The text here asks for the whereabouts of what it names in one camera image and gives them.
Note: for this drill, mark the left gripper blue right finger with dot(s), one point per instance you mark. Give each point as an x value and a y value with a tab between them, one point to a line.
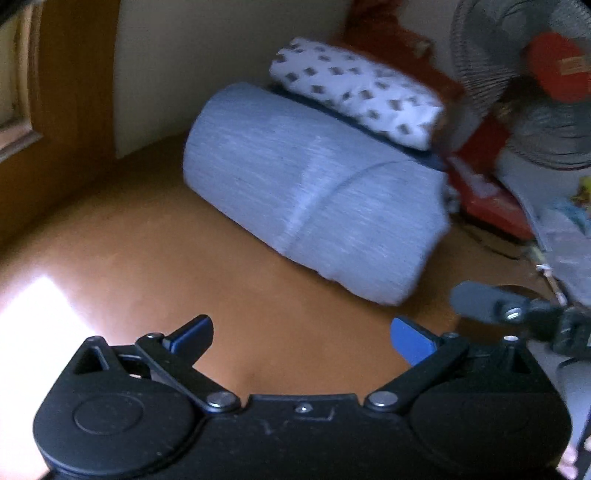
431	358

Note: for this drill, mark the grey plastic bag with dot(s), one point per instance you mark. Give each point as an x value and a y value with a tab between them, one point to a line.
545	195

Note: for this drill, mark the white patterned folded cloth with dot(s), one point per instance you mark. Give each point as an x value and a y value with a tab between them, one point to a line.
378	97

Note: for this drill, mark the brown wooden window frame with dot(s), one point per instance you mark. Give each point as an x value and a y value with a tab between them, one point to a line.
65	137

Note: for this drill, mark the grey fleece garment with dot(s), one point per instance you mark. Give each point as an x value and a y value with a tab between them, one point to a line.
322	193

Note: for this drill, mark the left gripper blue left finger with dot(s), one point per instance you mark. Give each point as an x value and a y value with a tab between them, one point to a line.
171	359

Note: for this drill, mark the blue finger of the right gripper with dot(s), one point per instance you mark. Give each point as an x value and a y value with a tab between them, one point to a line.
566	329

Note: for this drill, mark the red box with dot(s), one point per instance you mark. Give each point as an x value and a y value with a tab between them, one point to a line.
488	201

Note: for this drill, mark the grey electric fan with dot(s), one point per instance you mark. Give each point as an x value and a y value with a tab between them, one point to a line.
525	66

